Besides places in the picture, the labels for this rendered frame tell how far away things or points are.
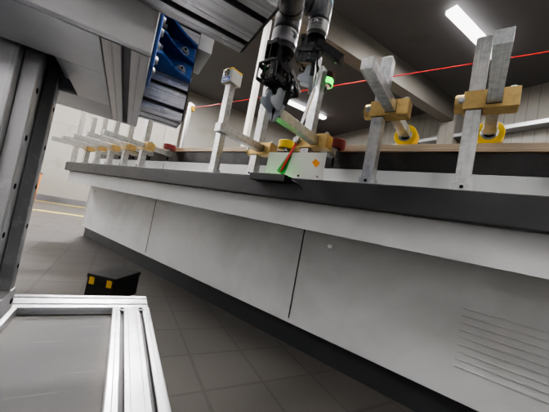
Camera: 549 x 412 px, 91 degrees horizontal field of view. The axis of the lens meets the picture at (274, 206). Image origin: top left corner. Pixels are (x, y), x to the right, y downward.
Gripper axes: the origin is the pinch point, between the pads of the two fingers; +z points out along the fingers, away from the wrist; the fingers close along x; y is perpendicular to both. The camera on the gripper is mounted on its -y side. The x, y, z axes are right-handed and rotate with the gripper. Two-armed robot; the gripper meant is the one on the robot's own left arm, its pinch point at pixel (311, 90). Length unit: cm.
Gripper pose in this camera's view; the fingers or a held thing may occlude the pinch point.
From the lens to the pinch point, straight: 103.8
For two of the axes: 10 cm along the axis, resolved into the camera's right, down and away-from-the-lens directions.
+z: -1.9, 9.8, -0.4
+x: -2.8, -0.9, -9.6
